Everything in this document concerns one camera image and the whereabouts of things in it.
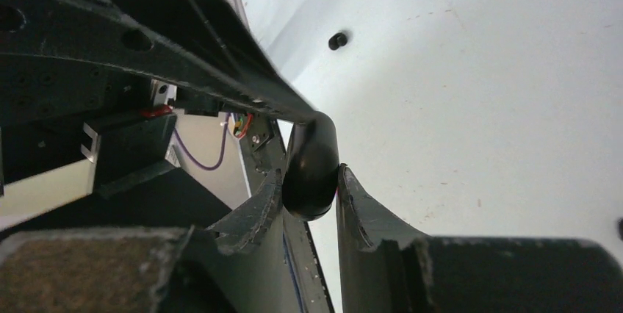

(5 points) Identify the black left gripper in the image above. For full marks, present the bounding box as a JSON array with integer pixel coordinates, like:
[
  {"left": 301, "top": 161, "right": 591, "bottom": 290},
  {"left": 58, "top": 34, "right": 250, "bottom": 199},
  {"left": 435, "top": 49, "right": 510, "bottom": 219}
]
[{"left": 1, "top": 0, "right": 315, "bottom": 238}]

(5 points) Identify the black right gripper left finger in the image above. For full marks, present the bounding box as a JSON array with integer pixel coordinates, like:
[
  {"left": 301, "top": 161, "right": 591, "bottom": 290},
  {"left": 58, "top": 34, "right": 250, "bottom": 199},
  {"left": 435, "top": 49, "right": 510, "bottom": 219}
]
[{"left": 0, "top": 169, "right": 305, "bottom": 313}]

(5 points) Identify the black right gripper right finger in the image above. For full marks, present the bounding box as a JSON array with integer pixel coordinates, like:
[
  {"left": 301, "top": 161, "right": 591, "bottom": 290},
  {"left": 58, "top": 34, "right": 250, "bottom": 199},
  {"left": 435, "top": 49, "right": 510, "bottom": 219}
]
[{"left": 336, "top": 165, "right": 622, "bottom": 312}]

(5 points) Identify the purple earbud charging case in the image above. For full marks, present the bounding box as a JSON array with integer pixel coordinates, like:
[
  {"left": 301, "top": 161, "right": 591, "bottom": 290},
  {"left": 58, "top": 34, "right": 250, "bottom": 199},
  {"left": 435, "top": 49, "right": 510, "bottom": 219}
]
[{"left": 282, "top": 112, "right": 340, "bottom": 221}]

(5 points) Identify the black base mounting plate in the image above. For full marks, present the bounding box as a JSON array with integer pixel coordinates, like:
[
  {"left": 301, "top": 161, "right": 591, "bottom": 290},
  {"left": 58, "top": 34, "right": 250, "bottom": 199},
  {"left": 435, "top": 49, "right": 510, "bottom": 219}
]
[{"left": 233, "top": 114, "right": 334, "bottom": 312}]

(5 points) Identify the small black screw far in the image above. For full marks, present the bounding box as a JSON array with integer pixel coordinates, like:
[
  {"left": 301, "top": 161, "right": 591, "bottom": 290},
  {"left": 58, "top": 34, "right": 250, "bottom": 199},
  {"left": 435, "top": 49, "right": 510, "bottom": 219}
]
[{"left": 328, "top": 32, "right": 349, "bottom": 51}]

